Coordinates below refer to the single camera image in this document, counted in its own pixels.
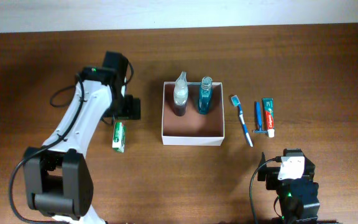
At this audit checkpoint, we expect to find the blue white toothbrush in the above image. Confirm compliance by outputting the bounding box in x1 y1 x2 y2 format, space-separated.
231 95 254 147

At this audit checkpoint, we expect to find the Colgate toothpaste tube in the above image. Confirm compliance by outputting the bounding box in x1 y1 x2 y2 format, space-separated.
262 98 275 138

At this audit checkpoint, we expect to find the white cardboard box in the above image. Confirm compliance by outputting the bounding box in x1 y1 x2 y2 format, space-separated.
161 82 225 146

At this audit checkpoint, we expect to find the blue disposable razor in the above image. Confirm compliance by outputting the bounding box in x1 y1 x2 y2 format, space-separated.
252 101 267 134

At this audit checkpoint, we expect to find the purple spray bottle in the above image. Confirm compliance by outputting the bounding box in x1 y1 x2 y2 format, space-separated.
173 71 188 116

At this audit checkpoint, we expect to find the green white soap box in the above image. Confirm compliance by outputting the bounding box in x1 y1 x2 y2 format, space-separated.
112 122 126 153

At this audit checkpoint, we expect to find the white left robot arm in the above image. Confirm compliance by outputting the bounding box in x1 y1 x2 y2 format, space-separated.
17 52 141 223

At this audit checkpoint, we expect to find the teal mouthwash bottle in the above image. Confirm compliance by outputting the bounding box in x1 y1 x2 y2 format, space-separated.
198 77 213 114

